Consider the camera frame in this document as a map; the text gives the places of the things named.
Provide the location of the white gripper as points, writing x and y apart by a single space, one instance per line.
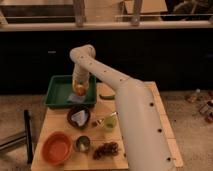
80 80

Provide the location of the small metal cup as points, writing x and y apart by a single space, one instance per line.
82 144

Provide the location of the dark brown bowl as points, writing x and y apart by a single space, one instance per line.
74 110

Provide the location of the white crumpled paper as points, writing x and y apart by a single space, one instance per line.
80 117

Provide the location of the metal spoon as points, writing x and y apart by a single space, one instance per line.
99 121

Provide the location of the black metal stand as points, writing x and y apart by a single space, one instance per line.
21 137

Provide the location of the orange plastic bowl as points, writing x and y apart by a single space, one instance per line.
57 148

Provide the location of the green plastic tray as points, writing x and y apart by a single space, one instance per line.
60 88

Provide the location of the green plastic cup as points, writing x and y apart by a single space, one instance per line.
109 123

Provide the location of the bunch of dark raisins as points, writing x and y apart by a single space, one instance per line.
106 149

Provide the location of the orange red apple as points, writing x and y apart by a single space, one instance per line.
80 90

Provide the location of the green chili pepper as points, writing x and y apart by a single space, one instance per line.
110 97

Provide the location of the grey sponge in tray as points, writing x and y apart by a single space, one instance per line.
76 98

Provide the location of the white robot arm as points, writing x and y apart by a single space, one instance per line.
144 140

